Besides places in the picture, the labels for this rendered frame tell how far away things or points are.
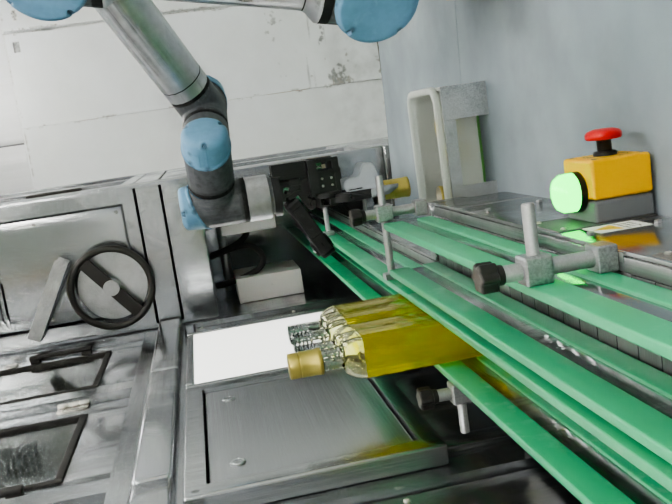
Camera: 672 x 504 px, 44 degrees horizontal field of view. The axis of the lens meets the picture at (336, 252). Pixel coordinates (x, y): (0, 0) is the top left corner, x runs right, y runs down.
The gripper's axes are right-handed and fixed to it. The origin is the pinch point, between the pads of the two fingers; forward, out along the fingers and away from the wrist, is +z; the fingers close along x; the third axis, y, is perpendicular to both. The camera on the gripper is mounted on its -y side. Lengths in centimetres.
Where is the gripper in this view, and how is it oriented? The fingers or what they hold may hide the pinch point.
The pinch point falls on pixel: (388, 189)
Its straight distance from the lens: 144.0
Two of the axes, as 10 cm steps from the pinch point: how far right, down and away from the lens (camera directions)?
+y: -1.4, -9.8, -1.5
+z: 9.7, -1.6, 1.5
